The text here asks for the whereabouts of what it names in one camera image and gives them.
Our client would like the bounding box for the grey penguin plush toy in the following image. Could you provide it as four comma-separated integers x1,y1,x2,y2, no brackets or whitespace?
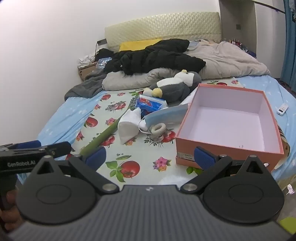
143,70,202,102

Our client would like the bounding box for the person's left hand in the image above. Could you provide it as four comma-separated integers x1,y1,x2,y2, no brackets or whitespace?
0,186,25,232

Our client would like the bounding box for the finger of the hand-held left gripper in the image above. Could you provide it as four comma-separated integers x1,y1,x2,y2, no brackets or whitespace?
0,140,42,152
35,141,72,159

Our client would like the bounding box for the pink cardboard box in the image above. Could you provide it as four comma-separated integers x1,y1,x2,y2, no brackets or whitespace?
175,83,285,173

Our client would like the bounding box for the white small remote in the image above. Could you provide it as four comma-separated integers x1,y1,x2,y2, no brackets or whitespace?
276,103,289,115

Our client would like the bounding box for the blue curtain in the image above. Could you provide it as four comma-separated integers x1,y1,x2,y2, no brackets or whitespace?
280,0,296,87

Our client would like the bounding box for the black padded jacket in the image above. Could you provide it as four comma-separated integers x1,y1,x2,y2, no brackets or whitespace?
104,39,206,76

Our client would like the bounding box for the dark grey fleece blanket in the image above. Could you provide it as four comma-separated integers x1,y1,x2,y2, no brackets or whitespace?
64,69,109,101

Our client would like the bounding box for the white plastic roll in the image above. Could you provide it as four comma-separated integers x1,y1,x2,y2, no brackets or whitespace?
179,91,197,106

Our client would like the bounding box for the blue white plastic packet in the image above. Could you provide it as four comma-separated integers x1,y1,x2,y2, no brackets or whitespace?
96,57,114,69

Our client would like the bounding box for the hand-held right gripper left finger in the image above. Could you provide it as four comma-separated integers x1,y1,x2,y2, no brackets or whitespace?
30,146,119,194

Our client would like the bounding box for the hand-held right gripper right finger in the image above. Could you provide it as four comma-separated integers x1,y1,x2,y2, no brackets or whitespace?
180,146,271,194

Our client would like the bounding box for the row of small bottles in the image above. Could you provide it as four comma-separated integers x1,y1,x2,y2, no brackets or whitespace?
229,39,249,49

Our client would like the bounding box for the brown cardboard box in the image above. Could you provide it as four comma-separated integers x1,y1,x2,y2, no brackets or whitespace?
78,61,99,82

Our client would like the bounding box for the yellow pillow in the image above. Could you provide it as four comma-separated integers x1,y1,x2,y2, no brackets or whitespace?
119,39,162,52

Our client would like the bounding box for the white crumpled cloth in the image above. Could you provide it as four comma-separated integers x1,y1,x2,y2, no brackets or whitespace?
78,54,96,69

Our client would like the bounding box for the blue tissue pack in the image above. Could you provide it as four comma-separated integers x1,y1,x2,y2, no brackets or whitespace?
135,94,169,116

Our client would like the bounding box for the beige duvet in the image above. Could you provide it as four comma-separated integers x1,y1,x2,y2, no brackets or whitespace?
102,39,271,91

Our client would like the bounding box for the blue face mask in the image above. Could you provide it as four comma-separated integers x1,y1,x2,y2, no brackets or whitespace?
139,103,191,130

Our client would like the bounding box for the tomato print tablecloth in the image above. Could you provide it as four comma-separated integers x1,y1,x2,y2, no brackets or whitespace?
65,77,245,184

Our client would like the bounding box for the black cloth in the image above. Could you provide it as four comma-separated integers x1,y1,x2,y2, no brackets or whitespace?
95,48,114,62

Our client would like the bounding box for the cream quilted headboard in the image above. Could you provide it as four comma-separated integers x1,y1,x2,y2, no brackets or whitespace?
105,12,221,47

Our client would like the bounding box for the white fluffy hair tie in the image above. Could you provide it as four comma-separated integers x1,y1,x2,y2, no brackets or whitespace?
148,123,166,142

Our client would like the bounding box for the white face mask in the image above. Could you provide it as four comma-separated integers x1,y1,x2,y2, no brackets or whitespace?
117,108,148,145

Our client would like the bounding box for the green long-handled bath brush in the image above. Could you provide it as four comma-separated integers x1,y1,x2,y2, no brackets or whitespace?
80,97,139,156

